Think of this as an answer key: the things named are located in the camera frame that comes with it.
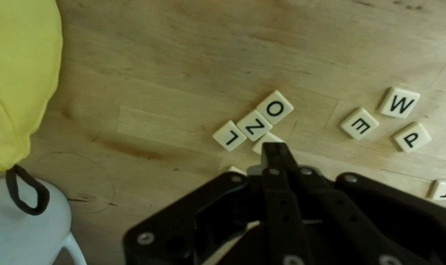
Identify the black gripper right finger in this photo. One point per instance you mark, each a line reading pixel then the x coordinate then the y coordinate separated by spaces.
pixel 380 224

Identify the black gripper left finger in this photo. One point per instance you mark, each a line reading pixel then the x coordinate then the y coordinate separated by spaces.
pixel 196 226

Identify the letter tile T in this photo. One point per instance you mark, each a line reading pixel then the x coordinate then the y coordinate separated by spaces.
pixel 438 190

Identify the letter tile Y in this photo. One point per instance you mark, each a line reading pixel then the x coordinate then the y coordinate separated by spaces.
pixel 269 137

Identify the letter tile L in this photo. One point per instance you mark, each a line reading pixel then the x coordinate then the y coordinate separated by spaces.
pixel 229 136

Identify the letter tile E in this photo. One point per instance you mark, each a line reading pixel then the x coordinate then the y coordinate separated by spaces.
pixel 360 124

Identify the letter tile N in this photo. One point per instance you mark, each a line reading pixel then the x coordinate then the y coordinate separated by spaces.
pixel 254 126

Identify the letter tile O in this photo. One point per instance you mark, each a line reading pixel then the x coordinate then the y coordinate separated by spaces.
pixel 276 108

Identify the letter tile P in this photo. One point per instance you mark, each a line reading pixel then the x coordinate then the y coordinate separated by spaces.
pixel 413 137

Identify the letter tile W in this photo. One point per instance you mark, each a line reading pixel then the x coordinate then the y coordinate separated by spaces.
pixel 400 102

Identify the white ceramic mug foreground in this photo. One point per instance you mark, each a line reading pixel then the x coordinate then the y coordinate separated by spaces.
pixel 37 239

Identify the yellow cloth bag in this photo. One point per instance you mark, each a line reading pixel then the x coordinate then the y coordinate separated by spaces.
pixel 32 46

